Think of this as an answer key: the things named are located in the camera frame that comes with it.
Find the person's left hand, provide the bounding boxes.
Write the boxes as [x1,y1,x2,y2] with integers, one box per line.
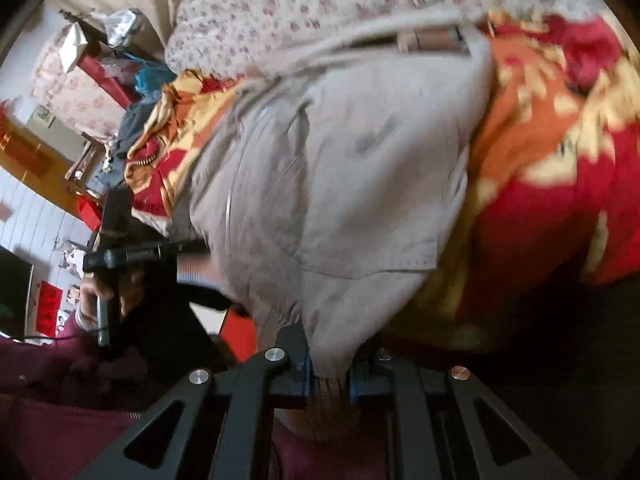
[76,269,147,332]

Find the light grey pink trousers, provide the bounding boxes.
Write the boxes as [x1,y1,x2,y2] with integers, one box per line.
[167,10,497,441]

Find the person's left forearm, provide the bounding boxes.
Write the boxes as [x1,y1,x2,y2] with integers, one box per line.
[0,305,152,411]

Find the black monitor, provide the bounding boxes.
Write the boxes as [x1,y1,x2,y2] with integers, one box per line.
[0,246,34,332]

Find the grey striped cloth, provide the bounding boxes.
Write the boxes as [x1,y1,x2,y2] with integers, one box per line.
[107,92,172,162]

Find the silver plastic bag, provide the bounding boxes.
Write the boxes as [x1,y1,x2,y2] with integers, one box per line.
[92,7,147,52]

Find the red wall paper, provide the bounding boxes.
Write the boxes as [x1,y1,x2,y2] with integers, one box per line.
[37,281,69,339]

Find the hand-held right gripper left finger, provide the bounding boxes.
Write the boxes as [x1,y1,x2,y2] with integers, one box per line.
[72,325,314,480]

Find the blue plastic bag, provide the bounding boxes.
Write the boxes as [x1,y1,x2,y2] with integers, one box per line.
[131,57,179,97]

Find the wooden door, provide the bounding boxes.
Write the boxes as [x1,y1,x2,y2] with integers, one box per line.
[0,115,82,217]

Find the pale floral fabric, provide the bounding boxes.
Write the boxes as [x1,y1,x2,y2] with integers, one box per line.
[31,25,132,142]

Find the orange red printed blanket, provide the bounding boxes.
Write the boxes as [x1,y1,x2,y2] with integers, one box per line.
[122,10,640,357]

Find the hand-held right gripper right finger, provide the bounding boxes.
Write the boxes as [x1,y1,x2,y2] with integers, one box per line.
[347,345,592,480]

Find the floral quilt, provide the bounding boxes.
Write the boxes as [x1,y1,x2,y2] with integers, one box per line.
[165,0,607,82]

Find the red bed frame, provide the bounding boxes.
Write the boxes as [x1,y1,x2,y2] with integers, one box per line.
[75,54,134,112]

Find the red box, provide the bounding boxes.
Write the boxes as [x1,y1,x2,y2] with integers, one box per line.
[75,195,104,232]

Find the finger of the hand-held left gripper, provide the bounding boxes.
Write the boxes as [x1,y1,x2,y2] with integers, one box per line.
[167,239,212,258]
[175,280,242,312]

